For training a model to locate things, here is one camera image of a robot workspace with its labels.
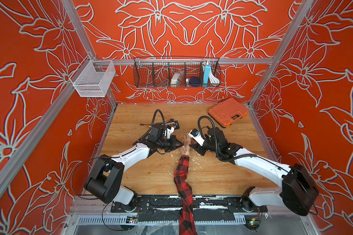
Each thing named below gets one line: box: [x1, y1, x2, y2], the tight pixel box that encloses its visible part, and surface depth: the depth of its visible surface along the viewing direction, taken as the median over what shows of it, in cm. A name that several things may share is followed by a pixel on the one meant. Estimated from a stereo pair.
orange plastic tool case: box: [207, 97, 249, 129], surface depth 109 cm
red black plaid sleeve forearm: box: [173, 154, 198, 235], surface depth 72 cm
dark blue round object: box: [189, 76, 202, 88], surface depth 97 cm
